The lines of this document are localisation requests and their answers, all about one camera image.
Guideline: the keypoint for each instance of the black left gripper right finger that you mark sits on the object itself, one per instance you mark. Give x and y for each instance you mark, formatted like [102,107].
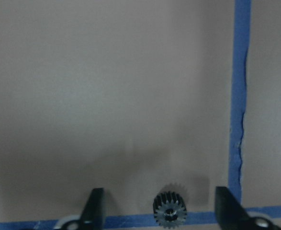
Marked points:
[229,214]

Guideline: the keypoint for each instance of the small black bearing gear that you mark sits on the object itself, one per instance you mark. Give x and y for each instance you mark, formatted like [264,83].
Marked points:
[169,208]

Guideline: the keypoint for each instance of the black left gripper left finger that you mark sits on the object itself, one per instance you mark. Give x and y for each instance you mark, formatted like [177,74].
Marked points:
[93,215]

